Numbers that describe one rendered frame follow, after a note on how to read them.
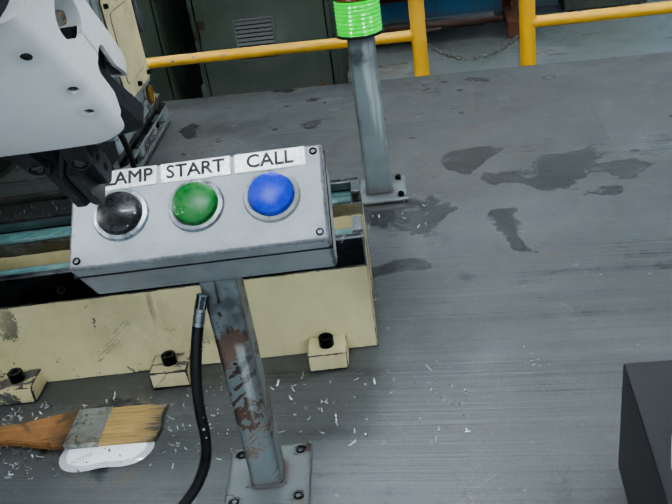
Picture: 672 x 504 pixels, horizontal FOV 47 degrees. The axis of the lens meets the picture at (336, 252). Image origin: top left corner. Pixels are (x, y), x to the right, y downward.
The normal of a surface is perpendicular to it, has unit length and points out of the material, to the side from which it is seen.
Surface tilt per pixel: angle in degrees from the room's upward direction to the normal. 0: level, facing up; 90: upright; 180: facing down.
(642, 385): 4
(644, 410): 4
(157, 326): 90
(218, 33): 90
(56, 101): 130
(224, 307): 90
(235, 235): 39
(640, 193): 0
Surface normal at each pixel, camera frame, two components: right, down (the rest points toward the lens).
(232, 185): -0.11, -0.37
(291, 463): -0.14, -0.87
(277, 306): 0.00, 0.48
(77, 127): 0.18, 0.93
